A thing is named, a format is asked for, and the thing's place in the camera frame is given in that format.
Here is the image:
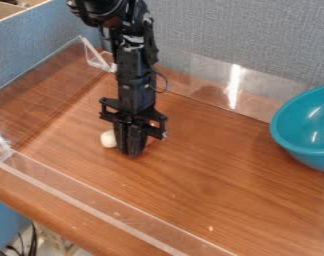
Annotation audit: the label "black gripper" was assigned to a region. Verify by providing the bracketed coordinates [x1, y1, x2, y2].
[99, 73, 167, 157]

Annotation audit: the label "brown and white toy mushroom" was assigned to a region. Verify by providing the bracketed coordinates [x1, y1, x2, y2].
[100, 130, 116, 148]

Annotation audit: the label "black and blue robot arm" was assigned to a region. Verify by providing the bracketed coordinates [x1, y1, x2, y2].
[65, 0, 167, 157]

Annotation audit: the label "blue plastic bowl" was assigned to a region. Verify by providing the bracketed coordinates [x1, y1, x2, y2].
[268, 85, 324, 172]

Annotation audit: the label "clear acrylic left barrier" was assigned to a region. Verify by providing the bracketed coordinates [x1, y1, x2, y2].
[0, 36, 101, 144]

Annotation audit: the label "clear acrylic barrier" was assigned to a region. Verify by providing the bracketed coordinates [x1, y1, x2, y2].
[156, 49, 312, 123]
[0, 36, 101, 144]
[0, 135, 236, 256]

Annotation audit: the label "clear acrylic front barrier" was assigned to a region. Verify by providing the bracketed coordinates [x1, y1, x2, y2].
[0, 135, 236, 256]

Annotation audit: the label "clear acrylic back barrier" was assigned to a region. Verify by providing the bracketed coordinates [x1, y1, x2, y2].
[156, 49, 312, 123]

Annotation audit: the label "wooden shelf box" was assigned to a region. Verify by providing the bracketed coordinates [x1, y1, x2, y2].
[0, 0, 52, 22]

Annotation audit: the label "clear acrylic corner bracket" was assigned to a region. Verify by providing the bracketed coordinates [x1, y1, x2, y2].
[80, 37, 116, 73]

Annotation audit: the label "black cables under table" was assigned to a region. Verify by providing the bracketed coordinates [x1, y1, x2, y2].
[0, 223, 41, 256]

